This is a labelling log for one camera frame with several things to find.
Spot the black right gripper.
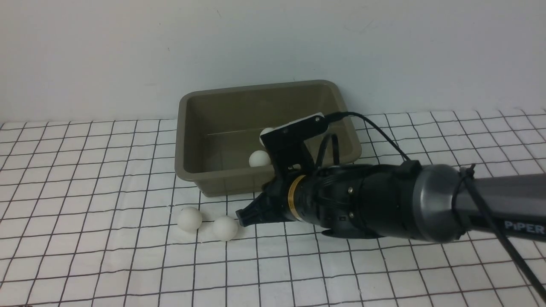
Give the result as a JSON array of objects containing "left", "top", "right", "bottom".
[{"left": 235, "top": 165, "right": 423, "bottom": 239}]

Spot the white ping-pong ball plain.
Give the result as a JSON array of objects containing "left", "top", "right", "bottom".
[{"left": 212, "top": 216, "right": 239, "bottom": 242}]

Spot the white ping-pong ball printed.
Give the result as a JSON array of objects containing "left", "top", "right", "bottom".
[{"left": 248, "top": 150, "right": 271, "bottom": 167}]

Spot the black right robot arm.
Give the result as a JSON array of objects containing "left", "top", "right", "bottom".
[{"left": 236, "top": 160, "right": 546, "bottom": 243}]

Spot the olive plastic storage bin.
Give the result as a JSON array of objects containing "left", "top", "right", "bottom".
[{"left": 175, "top": 80, "right": 347, "bottom": 197}]

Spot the white black-grid tablecloth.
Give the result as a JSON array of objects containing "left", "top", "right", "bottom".
[{"left": 0, "top": 119, "right": 545, "bottom": 307}]

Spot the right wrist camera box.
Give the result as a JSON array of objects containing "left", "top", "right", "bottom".
[{"left": 259, "top": 113, "right": 330, "bottom": 180}]

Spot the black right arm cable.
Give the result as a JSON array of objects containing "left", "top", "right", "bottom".
[{"left": 316, "top": 112, "right": 546, "bottom": 299}]

